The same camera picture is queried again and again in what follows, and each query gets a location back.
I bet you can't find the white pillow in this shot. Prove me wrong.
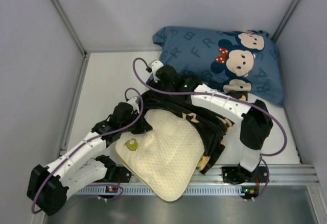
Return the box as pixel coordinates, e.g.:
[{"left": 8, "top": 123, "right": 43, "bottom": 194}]
[{"left": 115, "top": 109, "right": 204, "bottom": 202}]

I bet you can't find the black floral plush pillowcase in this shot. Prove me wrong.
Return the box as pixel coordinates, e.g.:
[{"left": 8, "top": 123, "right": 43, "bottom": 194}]
[{"left": 129, "top": 71, "right": 234, "bottom": 174}]

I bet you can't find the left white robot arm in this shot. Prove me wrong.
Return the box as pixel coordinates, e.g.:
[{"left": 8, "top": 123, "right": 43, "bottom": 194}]
[{"left": 27, "top": 96, "right": 144, "bottom": 216}]

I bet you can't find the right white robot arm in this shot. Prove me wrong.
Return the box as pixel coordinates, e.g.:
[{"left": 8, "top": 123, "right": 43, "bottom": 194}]
[{"left": 146, "top": 61, "right": 273, "bottom": 184}]

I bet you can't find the blue cartoon print pillow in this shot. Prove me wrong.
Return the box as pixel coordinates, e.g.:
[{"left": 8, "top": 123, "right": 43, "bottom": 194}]
[{"left": 152, "top": 26, "right": 285, "bottom": 106}]

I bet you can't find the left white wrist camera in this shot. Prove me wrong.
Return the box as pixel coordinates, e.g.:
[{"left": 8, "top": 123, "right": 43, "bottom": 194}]
[{"left": 127, "top": 96, "right": 141, "bottom": 106}]

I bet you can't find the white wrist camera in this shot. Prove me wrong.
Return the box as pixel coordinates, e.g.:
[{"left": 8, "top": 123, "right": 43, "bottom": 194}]
[
  {"left": 127, "top": 96, "right": 141, "bottom": 106},
  {"left": 150, "top": 60, "right": 164, "bottom": 83}
]

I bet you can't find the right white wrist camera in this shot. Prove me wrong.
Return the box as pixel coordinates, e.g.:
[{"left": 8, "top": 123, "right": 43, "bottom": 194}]
[{"left": 150, "top": 60, "right": 164, "bottom": 83}]

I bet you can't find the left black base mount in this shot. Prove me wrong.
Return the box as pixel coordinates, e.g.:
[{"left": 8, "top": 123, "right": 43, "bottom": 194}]
[{"left": 112, "top": 166, "right": 132, "bottom": 183}]

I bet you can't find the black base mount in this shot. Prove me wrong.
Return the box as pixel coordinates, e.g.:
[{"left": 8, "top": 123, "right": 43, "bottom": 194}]
[
  {"left": 222, "top": 165, "right": 268, "bottom": 185},
  {"left": 112, "top": 166, "right": 132, "bottom": 183}
]

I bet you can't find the perforated cable duct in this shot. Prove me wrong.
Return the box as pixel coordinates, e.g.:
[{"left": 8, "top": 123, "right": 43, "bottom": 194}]
[{"left": 75, "top": 185, "right": 255, "bottom": 196}]

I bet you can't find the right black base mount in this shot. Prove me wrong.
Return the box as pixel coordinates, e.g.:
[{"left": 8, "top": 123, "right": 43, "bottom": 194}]
[{"left": 222, "top": 165, "right": 268, "bottom": 185}]

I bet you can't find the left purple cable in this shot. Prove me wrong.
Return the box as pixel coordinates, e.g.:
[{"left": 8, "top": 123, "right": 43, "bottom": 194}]
[{"left": 31, "top": 87, "right": 144, "bottom": 214}]

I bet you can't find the left aluminium frame post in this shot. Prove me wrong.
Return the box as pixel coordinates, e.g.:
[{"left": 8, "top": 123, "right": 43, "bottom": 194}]
[{"left": 50, "top": 0, "right": 87, "bottom": 57}]

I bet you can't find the aluminium frame post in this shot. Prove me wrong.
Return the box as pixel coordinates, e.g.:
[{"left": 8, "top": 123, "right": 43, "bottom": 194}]
[
  {"left": 50, "top": 0, "right": 87, "bottom": 57},
  {"left": 271, "top": 0, "right": 301, "bottom": 43}
]

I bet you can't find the aluminium mounting rail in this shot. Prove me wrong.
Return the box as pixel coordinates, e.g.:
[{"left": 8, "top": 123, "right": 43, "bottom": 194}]
[{"left": 190, "top": 164, "right": 319, "bottom": 186}]

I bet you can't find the right aluminium frame post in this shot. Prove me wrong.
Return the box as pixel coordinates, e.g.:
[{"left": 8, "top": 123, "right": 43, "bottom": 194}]
[{"left": 271, "top": 0, "right": 301, "bottom": 43}]

